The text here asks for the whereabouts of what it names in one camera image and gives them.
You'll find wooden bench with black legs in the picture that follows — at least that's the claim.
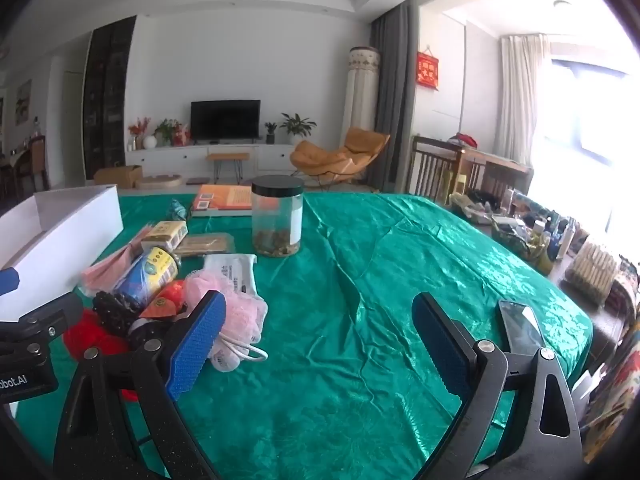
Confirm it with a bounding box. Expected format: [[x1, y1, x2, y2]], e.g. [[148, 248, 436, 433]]
[[206, 152, 250, 184]]

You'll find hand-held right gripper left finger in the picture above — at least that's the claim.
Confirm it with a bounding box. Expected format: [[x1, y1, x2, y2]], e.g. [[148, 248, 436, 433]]
[[52, 290, 228, 480]]

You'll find orange rocking chair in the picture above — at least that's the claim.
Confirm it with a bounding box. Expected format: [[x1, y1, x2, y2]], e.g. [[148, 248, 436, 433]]
[[290, 126, 391, 192]]

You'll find white cardboard box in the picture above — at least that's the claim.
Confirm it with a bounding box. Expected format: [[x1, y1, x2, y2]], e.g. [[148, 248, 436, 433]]
[[0, 185, 124, 322]]

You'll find white wipe packet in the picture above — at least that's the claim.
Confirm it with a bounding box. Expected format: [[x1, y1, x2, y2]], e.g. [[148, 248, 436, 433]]
[[202, 253, 258, 297]]

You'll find beige oval cat scratcher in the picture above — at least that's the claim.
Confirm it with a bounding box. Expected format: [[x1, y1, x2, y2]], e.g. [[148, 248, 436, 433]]
[[136, 174, 183, 191]]

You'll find black display cabinet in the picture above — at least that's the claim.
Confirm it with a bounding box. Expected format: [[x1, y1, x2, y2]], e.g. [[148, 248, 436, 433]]
[[82, 15, 137, 181]]

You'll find green tablecloth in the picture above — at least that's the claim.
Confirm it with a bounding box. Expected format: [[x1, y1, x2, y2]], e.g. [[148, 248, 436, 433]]
[[15, 191, 593, 480]]

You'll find clear jar with black lid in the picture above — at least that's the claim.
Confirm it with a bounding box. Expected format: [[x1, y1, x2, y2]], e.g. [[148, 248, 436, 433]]
[[251, 176, 304, 257]]

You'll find floral patterned blanket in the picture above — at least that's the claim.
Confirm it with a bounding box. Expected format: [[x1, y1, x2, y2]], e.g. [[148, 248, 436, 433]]
[[582, 257, 640, 466]]

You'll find covered standing air conditioner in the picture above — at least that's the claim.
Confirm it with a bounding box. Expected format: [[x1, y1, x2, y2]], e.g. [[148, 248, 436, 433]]
[[346, 46, 380, 137]]

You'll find brown cardboard box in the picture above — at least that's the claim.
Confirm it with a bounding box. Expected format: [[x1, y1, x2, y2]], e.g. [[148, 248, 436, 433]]
[[94, 165, 143, 190]]

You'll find group of small bottles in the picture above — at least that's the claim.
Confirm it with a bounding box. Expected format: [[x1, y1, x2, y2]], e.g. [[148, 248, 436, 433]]
[[530, 209, 592, 262]]

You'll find black smartphone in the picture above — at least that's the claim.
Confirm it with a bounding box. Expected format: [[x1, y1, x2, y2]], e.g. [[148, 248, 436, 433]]
[[497, 300, 547, 357]]

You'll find white television cabinet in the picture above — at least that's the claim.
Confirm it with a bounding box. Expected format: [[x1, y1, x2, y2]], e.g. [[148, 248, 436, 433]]
[[125, 142, 301, 179]]

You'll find red gold-printed packet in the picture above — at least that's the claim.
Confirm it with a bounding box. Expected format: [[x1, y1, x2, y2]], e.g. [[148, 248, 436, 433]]
[[139, 281, 189, 322]]

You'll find clear pack of sticks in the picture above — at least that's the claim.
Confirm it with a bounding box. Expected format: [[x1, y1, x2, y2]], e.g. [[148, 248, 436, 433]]
[[565, 242, 619, 307]]

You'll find pink plastic bag pack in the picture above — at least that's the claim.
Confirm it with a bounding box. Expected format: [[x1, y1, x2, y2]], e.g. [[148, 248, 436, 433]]
[[82, 225, 152, 297]]

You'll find wooden slatted chair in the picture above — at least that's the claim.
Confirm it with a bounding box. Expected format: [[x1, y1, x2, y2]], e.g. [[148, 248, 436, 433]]
[[406, 135, 534, 207]]

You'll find black television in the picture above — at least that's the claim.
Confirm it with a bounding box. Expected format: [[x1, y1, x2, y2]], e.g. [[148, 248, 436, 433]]
[[190, 100, 261, 142]]

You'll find blue trash bag roll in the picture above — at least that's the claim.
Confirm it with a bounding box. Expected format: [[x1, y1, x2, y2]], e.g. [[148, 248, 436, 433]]
[[112, 246, 181, 309]]

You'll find red wall hanging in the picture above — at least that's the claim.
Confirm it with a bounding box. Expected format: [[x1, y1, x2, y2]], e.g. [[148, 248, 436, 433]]
[[416, 50, 440, 92]]

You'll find grey curtain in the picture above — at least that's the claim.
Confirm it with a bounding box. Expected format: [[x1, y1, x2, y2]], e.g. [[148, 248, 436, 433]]
[[370, 2, 417, 194]]

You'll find large green potted plant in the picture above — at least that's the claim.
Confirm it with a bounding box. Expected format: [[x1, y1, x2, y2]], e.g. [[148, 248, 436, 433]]
[[280, 112, 317, 145]]

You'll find red flower arrangement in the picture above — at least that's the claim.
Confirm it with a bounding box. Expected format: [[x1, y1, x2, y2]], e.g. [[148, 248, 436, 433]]
[[128, 117, 151, 150]]

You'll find black lace net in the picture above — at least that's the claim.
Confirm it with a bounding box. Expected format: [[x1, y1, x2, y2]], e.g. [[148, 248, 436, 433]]
[[92, 290, 142, 337]]

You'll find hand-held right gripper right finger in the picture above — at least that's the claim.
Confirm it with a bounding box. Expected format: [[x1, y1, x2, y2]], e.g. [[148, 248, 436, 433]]
[[411, 291, 586, 480]]

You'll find wooden dining chair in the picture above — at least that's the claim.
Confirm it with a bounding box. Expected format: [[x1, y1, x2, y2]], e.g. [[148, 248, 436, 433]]
[[14, 135, 51, 197]]

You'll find white sheer curtain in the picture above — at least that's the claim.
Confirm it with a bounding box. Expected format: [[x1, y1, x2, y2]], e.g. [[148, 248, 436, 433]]
[[497, 34, 552, 167]]

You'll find orange book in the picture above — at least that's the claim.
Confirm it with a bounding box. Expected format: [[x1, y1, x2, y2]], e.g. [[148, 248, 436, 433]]
[[192, 185, 253, 217]]

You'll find framed wall painting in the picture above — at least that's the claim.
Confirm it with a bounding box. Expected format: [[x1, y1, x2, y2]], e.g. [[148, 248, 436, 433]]
[[15, 79, 33, 127]]

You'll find pink bath pouf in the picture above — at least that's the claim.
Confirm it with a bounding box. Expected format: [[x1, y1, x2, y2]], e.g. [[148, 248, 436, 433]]
[[185, 268, 269, 372]]

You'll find green plant with red blooms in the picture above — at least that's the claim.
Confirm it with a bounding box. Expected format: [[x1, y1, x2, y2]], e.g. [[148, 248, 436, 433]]
[[155, 119, 182, 147]]

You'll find yellow packaged box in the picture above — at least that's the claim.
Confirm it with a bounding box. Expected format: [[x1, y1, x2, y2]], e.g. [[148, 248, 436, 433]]
[[141, 221, 189, 253]]

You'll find red yarn ball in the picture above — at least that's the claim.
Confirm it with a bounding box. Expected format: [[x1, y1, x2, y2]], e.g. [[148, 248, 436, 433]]
[[63, 308, 142, 402]]

